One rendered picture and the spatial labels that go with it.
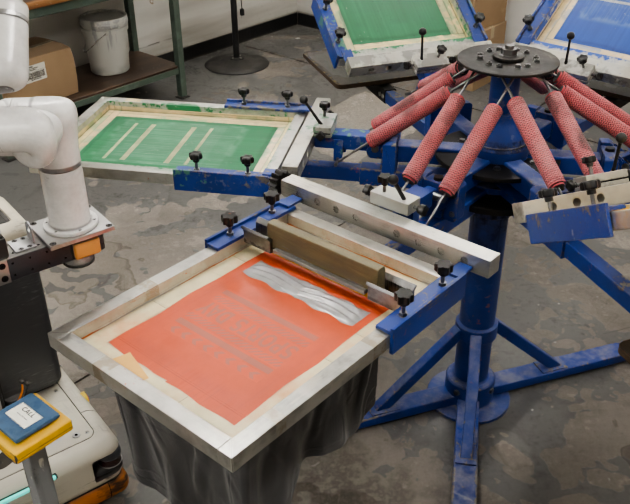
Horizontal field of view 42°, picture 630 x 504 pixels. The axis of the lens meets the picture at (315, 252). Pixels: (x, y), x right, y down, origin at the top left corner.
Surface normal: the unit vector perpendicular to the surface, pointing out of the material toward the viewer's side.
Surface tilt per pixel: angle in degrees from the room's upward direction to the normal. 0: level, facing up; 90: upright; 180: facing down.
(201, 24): 90
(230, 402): 0
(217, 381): 0
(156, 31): 90
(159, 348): 0
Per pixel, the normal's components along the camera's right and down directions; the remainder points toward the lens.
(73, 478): 0.61, 0.41
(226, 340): 0.00, -0.85
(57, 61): 0.79, 0.27
